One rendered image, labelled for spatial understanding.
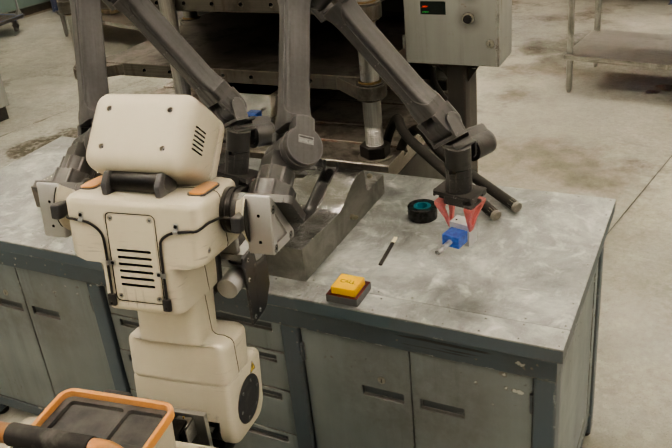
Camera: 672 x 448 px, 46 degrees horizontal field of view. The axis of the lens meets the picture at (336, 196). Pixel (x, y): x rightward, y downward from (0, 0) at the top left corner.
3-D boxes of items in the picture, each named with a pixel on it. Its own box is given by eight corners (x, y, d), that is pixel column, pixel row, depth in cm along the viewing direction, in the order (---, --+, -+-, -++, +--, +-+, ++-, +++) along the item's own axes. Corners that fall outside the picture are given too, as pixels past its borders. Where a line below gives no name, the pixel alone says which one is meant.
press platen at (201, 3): (386, 68, 238) (382, 4, 230) (62, 51, 293) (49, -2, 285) (469, 1, 304) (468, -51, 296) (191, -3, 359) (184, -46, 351)
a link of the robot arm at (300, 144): (266, -25, 166) (288, -50, 157) (323, -7, 172) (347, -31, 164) (262, 177, 152) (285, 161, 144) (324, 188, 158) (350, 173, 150)
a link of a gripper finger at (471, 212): (459, 219, 183) (458, 183, 179) (487, 226, 179) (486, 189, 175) (444, 232, 179) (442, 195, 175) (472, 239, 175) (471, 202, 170)
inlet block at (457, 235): (447, 266, 173) (446, 245, 171) (427, 260, 176) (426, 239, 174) (477, 240, 182) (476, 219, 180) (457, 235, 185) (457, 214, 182)
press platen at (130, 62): (391, 140, 249) (388, 86, 241) (77, 111, 304) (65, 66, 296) (470, 61, 314) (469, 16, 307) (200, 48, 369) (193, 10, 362)
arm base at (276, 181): (228, 199, 143) (291, 203, 139) (239, 160, 146) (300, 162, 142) (245, 219, 150) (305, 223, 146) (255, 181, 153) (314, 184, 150)
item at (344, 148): (389, 182, 255) (388, 162, 252) (80, 146, 310) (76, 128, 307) (468, 95, 321) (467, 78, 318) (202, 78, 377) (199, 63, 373)
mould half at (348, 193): (305, 282, 192) (299, 233, 186) (216, 265, 203) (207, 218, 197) (384, 192, 232) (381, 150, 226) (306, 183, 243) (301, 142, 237)
